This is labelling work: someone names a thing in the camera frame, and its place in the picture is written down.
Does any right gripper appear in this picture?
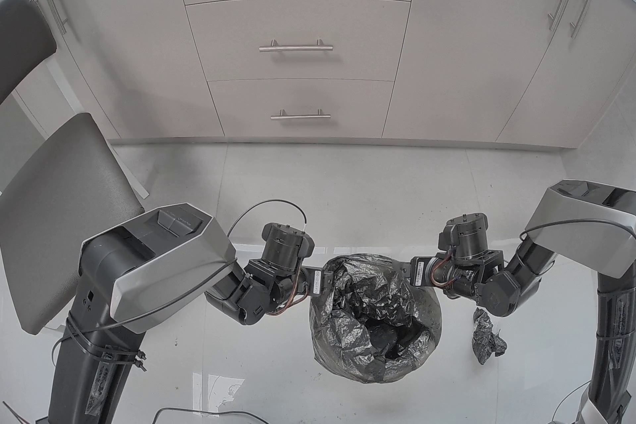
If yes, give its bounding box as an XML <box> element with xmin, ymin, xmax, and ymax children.
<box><xmin>408</xmin><ymin>254</ymin><xmax>450</xmax><ymax>290</ymax></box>

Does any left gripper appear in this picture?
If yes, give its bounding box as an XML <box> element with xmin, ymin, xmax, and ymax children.
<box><xmin>299</xmin><ymin>265</ymin><xmax>335</xmax><ymax>300</ymax></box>

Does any black plastic bag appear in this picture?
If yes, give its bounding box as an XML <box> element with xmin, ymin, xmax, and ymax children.
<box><xmin>309</xmin><ymin>253</ymin><xmax>444</xmax><ymax>385</ymax></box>

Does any crumpled black plastic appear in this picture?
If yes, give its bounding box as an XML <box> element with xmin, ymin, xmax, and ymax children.
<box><xmin>472</xmin><ymin>307</ymin><xmax>508</xmax><ymax>365</ymax></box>

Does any dark grey white-legged chair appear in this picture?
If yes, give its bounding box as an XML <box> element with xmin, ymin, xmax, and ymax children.
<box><xmin>0</xmin><ymin>0</ymin><xmax>150</xmax><ymax>336</ymax></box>

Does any beige cabinet with drawers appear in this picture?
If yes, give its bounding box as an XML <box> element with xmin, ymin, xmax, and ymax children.
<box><xmin>0</xmin><ymin>0</ymin><xmax>636</xmax><ymax>150</ymax></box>

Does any black cable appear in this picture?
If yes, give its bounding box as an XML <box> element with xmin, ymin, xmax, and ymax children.
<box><xmin>52</xmin><ymin>198</ymin><xmax>309</xmax><ymax>363</ymax></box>
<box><xmin>154</xmin><ymin>406</ymin><xmax>271</xmax><ymax>424</ymax></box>
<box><xmin>518</xmin><ymin>217</ymin><xmax>636</xmax><ymax>241</ymax></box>

